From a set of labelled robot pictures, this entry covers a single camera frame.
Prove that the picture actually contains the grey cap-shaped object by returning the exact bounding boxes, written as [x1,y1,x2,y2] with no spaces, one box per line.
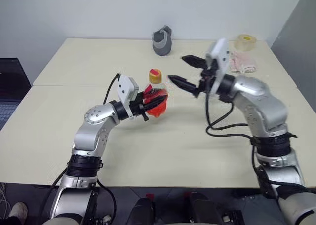
[151,25,173,56]

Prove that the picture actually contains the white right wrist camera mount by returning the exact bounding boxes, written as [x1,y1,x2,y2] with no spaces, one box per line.
[205,38,232,95]

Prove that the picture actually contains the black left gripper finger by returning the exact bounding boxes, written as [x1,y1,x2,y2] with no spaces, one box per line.
[144,95,169,111]

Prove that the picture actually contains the white shoe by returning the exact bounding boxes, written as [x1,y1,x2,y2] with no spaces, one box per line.
[9,202,28,225]

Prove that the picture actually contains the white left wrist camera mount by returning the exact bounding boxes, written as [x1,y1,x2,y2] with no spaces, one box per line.
[117,75,139,119]

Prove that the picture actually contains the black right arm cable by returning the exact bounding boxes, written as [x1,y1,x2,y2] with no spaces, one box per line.
[204,91,266,198]

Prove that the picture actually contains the white pink crumpled cloth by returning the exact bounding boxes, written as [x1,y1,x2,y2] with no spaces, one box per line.
[228,51,258,74]

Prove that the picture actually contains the clear tape roll yellow core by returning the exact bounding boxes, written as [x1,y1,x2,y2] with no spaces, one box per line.
[234,34,258,51]

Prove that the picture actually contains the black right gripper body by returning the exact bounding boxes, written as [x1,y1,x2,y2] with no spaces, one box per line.
[197,61,219,98]

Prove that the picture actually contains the thin white cables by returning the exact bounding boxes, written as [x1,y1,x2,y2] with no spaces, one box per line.
[0,182,8,212]

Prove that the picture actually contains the black robot body cable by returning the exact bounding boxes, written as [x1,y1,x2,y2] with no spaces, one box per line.
[43,167,117,223]

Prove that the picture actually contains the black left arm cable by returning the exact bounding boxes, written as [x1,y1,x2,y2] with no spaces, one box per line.
[102,73,122,105]

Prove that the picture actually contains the dark rounded shape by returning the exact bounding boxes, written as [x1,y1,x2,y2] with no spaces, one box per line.
[127,193,157,225]
[183,191,223,225]

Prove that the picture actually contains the red drink bottle yellow cap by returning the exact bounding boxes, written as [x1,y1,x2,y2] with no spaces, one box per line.
[144,69,170,118]

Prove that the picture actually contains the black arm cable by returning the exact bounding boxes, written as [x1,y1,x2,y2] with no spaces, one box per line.
[204,91,266,198]
[102,73,122,105]

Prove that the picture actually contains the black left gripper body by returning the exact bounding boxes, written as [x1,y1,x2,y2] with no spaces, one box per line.
[129,91,150,122]

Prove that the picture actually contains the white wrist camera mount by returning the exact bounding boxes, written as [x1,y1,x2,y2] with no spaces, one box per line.
[117,75,139,119]
[205,38,232,95]

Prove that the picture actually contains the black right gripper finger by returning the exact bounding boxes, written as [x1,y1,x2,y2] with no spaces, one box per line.
[167,75,199,98]
[181,55,206,69]

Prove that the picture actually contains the black laptop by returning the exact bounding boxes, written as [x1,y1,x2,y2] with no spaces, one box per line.
[0,58,32,131]

